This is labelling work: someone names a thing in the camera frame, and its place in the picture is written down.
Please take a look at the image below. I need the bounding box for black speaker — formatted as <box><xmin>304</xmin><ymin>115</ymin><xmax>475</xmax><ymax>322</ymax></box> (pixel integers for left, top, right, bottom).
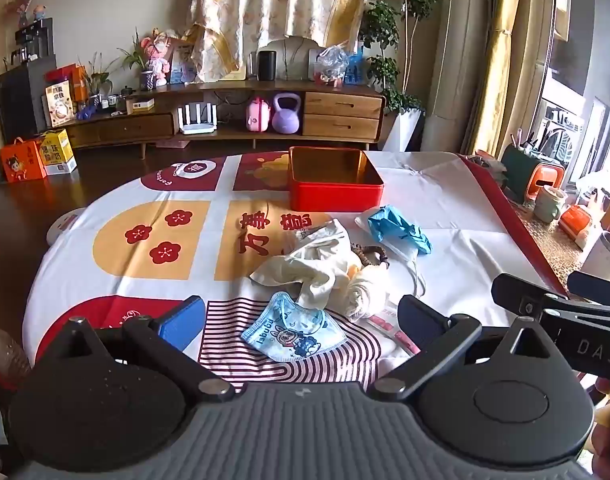
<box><xmin>257</xmin><ymin>51</ymin><xmax>277</xmax><ymax>82</ymax></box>

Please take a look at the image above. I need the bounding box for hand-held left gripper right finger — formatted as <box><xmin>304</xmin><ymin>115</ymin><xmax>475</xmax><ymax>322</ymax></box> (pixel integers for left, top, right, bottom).
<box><xmin>370</xmin><ymin>294</ymin><xmax>556</xmax><ymax>404</ymax></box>

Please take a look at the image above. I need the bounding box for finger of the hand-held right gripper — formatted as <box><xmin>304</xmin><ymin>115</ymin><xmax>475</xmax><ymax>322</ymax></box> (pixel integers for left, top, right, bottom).
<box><xmin>491</xmin><ymin>272</ymin><xmax>580</xmax><ymax>321</ymax></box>
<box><xmin>567</xmin><ymin>270</ymin><xmax>610</xmax><ymax>306</ymax></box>

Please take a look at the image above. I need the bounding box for clear plastic packet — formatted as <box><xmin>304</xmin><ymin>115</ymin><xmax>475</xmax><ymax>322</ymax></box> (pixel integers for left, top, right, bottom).
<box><xmin>365</xmin><ymin>305</ymin><xmax>422</xmax><ymax>357</ymax></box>

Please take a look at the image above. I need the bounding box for purple kettlebell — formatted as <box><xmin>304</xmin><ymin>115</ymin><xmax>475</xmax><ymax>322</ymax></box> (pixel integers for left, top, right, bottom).
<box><xmin>271</xmin><ymin>92</ymin><xmax>302</xmax><ymax>135</ymax></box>

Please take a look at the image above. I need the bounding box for clear plastic bag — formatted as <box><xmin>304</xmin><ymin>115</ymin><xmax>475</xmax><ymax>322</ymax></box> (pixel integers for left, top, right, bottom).
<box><xmin>315</xmin><ymin>45</ymin><xmax>349</xmax><ymax>86</ymax></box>

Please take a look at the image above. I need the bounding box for tall green tree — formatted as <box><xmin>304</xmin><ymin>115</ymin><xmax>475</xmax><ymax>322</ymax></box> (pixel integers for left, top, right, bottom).
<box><xmin>357</xmin><ymin>0</ymin><xmax>442</xmax><ymax>112</ymax></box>

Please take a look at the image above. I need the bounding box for wooden bead bracelet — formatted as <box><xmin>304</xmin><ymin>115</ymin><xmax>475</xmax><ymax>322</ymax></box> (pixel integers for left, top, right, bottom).
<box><xmin>350</xmin><ymin>242</ymin><xmax>391</xmax><ymax>272</ymax></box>

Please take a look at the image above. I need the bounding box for white planter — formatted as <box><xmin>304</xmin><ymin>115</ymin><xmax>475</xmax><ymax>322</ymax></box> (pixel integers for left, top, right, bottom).
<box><xmin>382</xmin><ymin>107</ymin><xmax>427</xmax><ymax>154</ymax></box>

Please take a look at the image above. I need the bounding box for pale green mug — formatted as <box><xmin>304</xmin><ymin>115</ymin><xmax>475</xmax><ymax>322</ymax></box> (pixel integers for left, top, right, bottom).
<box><xmin>535</xmin><ymin>185</ymin><xmax>568</xmax><ymax>224</ymax></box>

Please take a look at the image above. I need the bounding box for green utensil holder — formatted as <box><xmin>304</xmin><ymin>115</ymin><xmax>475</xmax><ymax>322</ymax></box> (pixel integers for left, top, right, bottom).
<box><xmin>500</xmin><ymin>132</ymin><xmax>542</xmax><ymax>202</ymax></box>

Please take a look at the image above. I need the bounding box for white round stool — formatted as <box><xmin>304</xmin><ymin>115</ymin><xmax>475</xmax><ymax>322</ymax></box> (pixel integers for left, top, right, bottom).
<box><xmin>48</xmin><ymin>210</ymin><xmax>84</xmax><ymax>247</ymax></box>

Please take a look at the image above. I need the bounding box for small potted plant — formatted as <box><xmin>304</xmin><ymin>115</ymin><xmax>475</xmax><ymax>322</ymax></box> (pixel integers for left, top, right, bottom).
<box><xmin>80</xmin><ymin>52</ymin><xmax>117</xmax><ymax>107</ymax></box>

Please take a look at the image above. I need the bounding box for white router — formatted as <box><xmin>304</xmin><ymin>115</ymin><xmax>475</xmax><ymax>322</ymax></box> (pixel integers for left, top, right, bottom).
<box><xmin>179</xmin><ymin>104</ymin><xmax>219</xmax><ymax>135</ymax></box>

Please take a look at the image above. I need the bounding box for orange cartoon gift box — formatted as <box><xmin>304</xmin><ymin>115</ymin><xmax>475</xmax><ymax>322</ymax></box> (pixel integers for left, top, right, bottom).
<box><xmin>0</xmin><ymin>137</ymin><xmax>49</xmax><ymax>184</ymax></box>

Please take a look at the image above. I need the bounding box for orange gift bag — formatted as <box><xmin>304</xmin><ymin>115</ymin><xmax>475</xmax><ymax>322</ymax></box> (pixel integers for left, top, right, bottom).
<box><xmin>45</xmin><ymin>64</ymin><xmax>89</xmax><ymax>106</ymax></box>

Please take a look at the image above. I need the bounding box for black coffee machine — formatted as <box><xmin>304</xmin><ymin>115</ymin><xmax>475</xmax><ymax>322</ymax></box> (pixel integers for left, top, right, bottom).
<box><xmin>12</xmin><ymin>17</ymin><xmax>54</xmax><ymax>64</ymax></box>

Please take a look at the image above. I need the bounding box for potted orchid plant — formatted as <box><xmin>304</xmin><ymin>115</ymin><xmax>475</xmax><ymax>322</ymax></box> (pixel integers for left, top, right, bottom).
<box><xmin>118</xmin><ymin>30</ymin><xmax>157</xmax><ymax>92</ymax></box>

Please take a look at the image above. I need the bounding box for floral cloth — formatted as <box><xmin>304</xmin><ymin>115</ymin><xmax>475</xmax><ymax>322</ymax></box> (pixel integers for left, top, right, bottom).
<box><xmin>190</xmin><ymin>0</ymin><xmax>382</xmax><ymax>84</ymax></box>

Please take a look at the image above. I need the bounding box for cream cloth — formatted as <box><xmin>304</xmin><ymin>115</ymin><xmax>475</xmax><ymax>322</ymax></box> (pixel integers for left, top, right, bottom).
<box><xmin>250</xmin><ymin>217</ymin><xmax>360</xmax><ymax>311</ymax></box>

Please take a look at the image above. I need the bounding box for orange container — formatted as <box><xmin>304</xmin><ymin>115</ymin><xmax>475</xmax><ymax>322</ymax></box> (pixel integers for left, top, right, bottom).
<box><xmin>560</xmin><ymin>205</ymin><xmax>594</xmax><ymax>239</ymax></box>

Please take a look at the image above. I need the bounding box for snack box with window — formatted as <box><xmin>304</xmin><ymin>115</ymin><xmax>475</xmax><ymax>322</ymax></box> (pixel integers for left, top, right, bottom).
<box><xmin>45</xmin><ymin>82</ymin><xmax>76</xmax><ymax>128</ymax></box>

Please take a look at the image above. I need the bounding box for blue picture box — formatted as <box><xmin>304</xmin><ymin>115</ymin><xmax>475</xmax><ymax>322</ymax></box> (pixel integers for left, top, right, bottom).
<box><xmin>170</xmin><ymin>42</ymin><xmax>196</xmax><ymax>84</ymax></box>

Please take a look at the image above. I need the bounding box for steel cup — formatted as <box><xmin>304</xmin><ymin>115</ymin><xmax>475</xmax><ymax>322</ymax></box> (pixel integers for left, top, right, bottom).
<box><xmin>582</xmin><ymin>232</ymin><xmax>610</xmax><ymax>287</ymax></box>

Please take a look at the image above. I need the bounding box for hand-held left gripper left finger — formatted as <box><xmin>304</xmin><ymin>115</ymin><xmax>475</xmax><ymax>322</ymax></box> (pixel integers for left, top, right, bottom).
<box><xmin>55</xmin><ymin>295</ymin><xmax>237</xmax><ymax>404</ymax></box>

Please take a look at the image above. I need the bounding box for yellow curtain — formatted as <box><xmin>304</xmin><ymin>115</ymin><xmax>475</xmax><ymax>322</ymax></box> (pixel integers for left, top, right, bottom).
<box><xmin>465</xmin><ymin>0</ymin><xmax>554</xmax><ymax>162</ymax></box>

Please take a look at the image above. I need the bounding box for blue plastic gloves packet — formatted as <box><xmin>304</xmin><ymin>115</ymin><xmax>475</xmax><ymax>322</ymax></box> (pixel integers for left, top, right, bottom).
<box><xmin>355</xmin><ymin>205</ymin><xmax>433</xmax><ymax>259</ymax></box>

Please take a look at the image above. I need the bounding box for dried flower vase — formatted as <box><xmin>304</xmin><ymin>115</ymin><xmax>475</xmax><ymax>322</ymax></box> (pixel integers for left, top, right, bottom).
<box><xmin>5</xmin><ymin>0</ymin><xmax>34</xmax><ymax>29</ymax></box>

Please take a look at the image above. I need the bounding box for blue child face mask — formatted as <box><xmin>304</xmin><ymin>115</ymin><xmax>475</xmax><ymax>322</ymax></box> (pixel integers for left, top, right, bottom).
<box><xmin>241</xmin><ymin>291</ymin><xmax>348</xmax><ymax>362</ymax></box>

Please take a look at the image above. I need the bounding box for black cabinet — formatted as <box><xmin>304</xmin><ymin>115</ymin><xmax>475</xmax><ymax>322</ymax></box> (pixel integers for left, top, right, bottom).
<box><xmin>0</xmin><ymin>55</ymin><xmax>59</xmax><ymax>132</ymax></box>

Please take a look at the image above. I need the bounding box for wooden tv cabinet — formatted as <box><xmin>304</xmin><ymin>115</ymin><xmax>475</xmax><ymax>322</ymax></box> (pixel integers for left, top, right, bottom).
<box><xmin>60</xmin><ymin>80</ymin><xmax>387</xmax><ymax>155</ymax></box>

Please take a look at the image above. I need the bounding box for pink doll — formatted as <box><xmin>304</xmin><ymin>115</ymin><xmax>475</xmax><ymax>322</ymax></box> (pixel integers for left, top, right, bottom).
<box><xmin>140</xmin><ymin>32</ymin><xmax>172</xmax><ymax>89</ymax></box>

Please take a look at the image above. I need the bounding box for orange plastic stool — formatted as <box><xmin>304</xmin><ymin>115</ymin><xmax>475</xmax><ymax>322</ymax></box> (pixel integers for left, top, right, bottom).
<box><xmin>527</xmin><ymin>164</ymin><xmax>566</xmax><ymax>196</ymax></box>

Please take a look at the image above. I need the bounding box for blue bag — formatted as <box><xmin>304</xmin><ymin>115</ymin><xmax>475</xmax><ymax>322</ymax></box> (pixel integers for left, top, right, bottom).
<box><xmin>344</xmin><ymin>52</ymin><xmax>365</xmax><ymax>86</ymax></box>

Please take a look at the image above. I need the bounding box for red tin box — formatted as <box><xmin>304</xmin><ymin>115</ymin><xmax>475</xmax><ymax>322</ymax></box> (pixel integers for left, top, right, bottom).
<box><xmin>288</xmin><ymin>146</ymin><xmax>385</xmax><ymax>212</ymax></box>

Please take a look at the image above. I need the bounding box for yellow carton box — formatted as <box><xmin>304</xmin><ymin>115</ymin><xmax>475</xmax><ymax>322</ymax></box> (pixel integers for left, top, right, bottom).
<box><xmin>38</xmin><ymin>129</ymin><xmax>79</xmax><ymax>176</ymax></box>

